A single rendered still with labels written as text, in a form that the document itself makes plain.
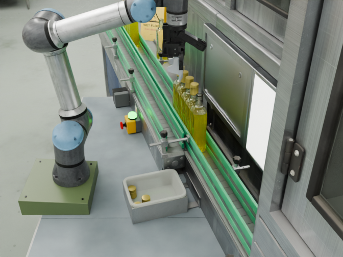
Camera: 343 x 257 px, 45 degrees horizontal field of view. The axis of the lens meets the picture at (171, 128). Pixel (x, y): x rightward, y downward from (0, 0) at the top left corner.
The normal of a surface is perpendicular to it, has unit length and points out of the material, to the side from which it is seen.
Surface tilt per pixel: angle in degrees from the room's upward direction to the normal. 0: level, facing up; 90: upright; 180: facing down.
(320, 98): 90
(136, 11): 90
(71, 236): 0
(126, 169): 0
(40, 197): 4
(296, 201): 90
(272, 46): 90
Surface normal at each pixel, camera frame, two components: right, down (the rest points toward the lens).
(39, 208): 0.01, 0.55
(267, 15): -0.96, 0.16
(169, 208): 0.29, 0.53
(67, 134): 0.06, -0.75
